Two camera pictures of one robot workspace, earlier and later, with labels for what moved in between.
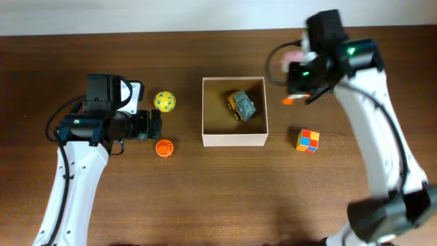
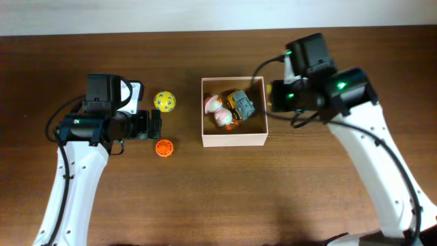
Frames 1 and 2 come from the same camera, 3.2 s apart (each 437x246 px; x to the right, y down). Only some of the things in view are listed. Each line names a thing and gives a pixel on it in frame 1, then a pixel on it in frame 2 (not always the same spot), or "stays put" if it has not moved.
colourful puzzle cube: [307, 141] -> [268, 89]
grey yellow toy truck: [243, 108] stays put
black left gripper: [144, 129] stays put
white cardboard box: [219, 126] stays put
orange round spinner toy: [164, 147] stays put
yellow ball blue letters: [164, 101] stays put
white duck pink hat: [291, 57] -> [223, 117]
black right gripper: [296, 83] -> [278, 98]
